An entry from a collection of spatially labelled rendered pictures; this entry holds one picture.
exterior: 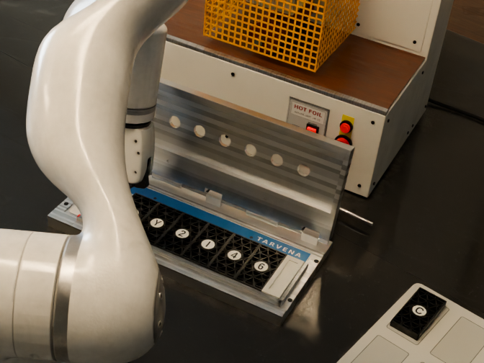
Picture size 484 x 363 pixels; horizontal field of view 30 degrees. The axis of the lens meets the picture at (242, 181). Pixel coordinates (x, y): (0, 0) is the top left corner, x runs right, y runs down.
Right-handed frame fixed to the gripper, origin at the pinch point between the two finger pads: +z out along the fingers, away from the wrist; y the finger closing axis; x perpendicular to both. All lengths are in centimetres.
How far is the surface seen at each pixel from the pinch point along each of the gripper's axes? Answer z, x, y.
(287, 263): 1.0, 2.8, 31.1
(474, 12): -20, 116, 32
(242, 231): 1.2, 7.2, 20.8
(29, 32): -4, 44, -52
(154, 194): 1.1, 7.4, 3.2
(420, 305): 1, 7, 53
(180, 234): 1.5, -0.5, 13.0
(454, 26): -17, 106, 29
